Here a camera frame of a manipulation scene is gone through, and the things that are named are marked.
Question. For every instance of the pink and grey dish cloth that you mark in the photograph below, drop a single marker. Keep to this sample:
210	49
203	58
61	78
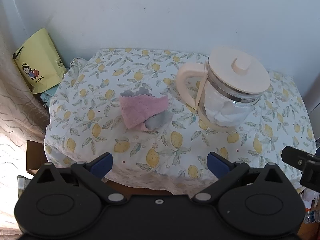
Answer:
140	110

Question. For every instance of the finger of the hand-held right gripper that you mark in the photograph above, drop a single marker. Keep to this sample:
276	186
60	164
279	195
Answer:
295	157

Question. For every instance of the white paper towel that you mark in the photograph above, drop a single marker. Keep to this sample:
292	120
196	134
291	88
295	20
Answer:
225	113

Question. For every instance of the cream kettle lid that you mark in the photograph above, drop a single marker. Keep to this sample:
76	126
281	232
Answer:
225	67

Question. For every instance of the lemon print tablecloth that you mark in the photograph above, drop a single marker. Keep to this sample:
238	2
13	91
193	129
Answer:
150	135

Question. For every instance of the beige curtain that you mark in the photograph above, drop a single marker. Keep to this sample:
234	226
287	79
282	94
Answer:
15	120

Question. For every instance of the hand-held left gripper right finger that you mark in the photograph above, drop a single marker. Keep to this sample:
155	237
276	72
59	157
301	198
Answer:
217	165

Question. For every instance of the white plastic bag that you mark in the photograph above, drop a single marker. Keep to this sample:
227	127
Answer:
308	197

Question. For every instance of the yellow paper bag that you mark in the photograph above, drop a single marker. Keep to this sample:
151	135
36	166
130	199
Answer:
40	52

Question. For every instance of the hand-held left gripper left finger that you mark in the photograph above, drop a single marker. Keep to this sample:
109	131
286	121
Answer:
102	165

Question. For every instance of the brown cardboard box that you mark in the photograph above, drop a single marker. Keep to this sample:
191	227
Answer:
35	155

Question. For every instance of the clear water bottle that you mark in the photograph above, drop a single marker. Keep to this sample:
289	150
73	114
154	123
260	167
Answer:
312	216

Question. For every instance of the teal box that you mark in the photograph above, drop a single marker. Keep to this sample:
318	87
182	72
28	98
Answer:
48	95

